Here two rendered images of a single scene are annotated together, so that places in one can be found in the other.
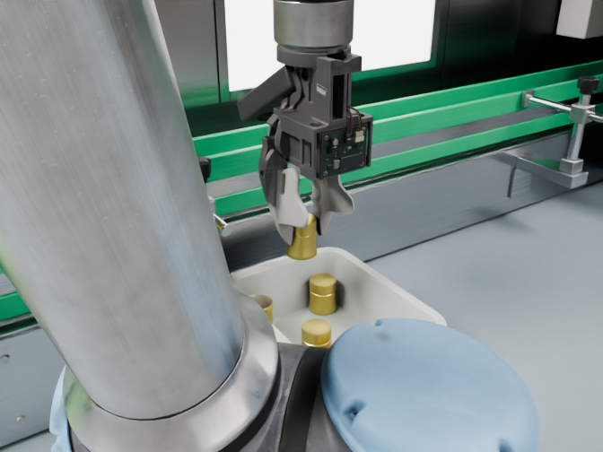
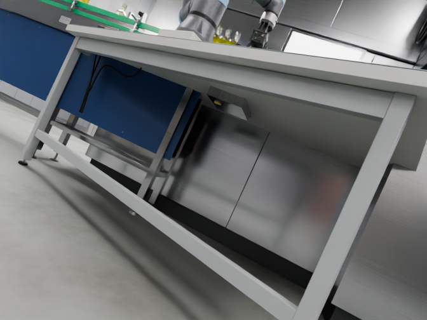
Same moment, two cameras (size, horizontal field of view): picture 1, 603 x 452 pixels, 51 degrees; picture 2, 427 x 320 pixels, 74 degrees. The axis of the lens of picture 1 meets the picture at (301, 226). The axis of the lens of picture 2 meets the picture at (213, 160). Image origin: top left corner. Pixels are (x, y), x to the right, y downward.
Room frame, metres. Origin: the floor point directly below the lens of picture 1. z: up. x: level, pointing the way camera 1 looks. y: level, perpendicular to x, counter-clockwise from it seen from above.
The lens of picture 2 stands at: (-0.26, -1.03, 0.41)
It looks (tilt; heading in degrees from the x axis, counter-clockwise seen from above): 1 degrees up; 48
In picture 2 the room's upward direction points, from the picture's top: 25 degrees clockwise
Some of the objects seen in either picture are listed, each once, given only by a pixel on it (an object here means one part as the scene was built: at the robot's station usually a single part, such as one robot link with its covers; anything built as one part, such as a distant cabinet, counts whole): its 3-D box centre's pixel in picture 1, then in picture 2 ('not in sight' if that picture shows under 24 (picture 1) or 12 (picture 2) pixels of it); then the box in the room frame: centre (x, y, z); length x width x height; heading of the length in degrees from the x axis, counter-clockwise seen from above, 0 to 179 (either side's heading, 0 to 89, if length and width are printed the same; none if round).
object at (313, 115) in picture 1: (318, 109); (261, 35); (0.60, -0.02, 1.06); 0.09 x 0.08 x 0.12; 34
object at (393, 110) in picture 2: not in sight; (140, 146); (0.24, -0.08, 0.36); 1.51 x 0.09 x 0.71; 103
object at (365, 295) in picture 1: (329, 333); not in sight; (0.59, -0.03, 0.80); 0.22 x 0.17 x 0.09; 33
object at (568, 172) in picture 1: (561, 143); not in sight; (0.96, -0.42, 0.90); 0.17 x 0.05 x 0.23; 33
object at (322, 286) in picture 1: (322, 293); not in sight; (0.68, -0.03, 0.79); 0.04 x 0.04 x 0.04
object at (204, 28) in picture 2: not in sight; (197, 33); (0.26, -0.07, 0.83); 0.15 x 0.15 x 0.10
